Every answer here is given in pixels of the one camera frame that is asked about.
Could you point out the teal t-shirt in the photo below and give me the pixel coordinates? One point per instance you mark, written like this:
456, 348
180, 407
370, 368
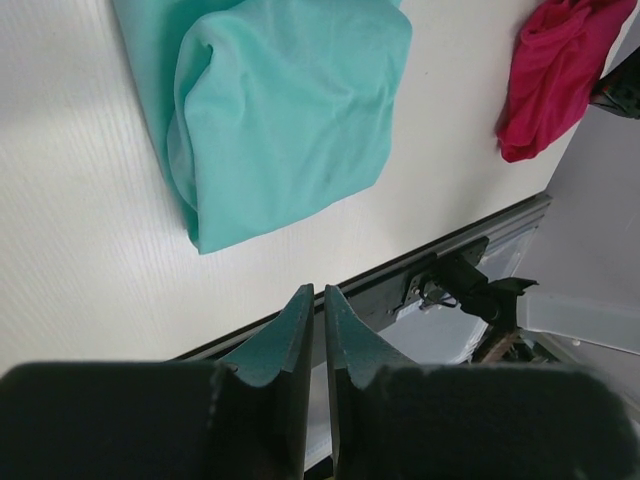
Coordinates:
264, 113

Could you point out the pink t-shirt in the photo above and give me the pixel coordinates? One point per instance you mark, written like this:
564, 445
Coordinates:
559, 56

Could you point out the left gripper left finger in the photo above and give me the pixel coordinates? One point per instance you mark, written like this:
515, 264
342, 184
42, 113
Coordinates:
243, 416

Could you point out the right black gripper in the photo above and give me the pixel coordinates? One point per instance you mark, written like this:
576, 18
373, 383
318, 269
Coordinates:
618, 92

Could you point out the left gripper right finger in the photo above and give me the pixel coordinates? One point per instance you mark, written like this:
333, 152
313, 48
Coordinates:
392, 418

